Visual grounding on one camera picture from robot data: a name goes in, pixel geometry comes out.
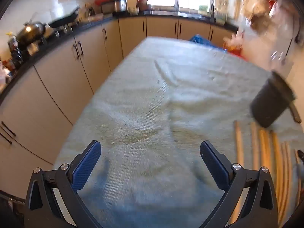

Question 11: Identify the wooden chopstick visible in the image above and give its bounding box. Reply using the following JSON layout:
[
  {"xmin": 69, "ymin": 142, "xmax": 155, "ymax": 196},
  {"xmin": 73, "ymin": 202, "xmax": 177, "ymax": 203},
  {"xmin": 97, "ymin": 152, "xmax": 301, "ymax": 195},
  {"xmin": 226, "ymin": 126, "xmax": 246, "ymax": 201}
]
[
  {"xmin": 271, "ymin": 130, "xmax": 283, "ymax": 211},
  {"xmin": 229, "ymin": 120, "xmax": 245, "ymax": 226},
  {"xmin": 259, "ymin": 128, "xmax": 272, "ymax": 171},
  {"xmin": 250, "ymin": 121, "xmax": 259, "ymax": 170}
]

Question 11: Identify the black utensil holder cup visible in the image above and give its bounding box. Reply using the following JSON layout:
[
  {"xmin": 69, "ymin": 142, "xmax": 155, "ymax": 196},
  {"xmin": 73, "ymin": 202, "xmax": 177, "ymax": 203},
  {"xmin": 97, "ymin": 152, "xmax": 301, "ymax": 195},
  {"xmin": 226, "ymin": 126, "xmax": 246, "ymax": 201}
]
[{"xmin": 250, "ymin": 71, "xmax": 301, "ymax": 128}]

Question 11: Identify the grey-green table cloth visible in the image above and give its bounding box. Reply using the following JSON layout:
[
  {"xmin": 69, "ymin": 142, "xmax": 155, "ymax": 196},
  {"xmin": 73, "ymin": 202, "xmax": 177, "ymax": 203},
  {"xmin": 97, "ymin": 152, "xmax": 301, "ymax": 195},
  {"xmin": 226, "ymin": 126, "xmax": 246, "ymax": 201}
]
[{"xmin": 55, "ymin": 38, "xmax": 269, "ymax": 227}]

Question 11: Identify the clear glass beer mug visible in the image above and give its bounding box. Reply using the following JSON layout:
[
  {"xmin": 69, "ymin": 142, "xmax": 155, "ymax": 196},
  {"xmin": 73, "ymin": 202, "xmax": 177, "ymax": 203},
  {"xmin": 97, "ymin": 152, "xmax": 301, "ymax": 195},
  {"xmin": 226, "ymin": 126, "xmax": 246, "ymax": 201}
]
[{"xmin": 269, "ymin": 51, "xmax": 293, "ymax": 78}]

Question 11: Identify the red waste bin with bags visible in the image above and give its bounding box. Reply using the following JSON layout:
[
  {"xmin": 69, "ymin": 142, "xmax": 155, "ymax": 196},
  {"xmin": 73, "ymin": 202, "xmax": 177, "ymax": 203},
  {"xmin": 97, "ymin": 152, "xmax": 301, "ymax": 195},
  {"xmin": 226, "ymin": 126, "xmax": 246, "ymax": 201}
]
[{"xmin": 223, "ymin": 31, "xmax": 244, "ymax": 57}]

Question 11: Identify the steel lidded wok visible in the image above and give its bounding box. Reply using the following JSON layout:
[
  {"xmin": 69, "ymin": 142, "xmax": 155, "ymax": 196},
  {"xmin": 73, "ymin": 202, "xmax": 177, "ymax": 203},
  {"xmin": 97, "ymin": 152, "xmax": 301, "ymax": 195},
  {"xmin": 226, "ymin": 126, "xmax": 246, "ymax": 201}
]
[{"xmin": 16, "ymin": 22, "xmax": 46, "ymax": 46}]

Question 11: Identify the blue plastic bag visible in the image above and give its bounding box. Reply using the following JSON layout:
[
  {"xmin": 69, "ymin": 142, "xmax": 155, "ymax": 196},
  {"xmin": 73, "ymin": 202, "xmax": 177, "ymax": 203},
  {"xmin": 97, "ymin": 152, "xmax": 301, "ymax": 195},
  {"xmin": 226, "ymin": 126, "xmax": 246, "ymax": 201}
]
[{"xmin": 190, "ymin": 34, "xmax": 225, "ymax": 51}]

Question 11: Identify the black frying pan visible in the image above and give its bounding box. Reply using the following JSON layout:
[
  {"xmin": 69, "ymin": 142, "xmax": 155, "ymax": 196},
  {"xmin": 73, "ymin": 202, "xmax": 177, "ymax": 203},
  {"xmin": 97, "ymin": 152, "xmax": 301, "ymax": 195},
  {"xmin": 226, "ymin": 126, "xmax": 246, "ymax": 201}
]
[{"xmin": 48, "ymin": 7, "xmax": 80, "ymax": 28}]

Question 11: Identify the silver rice cooker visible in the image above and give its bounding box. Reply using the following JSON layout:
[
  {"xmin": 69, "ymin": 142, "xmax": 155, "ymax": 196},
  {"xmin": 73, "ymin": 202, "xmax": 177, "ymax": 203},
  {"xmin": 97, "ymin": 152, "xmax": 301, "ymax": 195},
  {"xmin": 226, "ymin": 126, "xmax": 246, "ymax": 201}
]
[{"xmin": 114, "ymin": 0, "xmax": 128, "ymax": 12}]

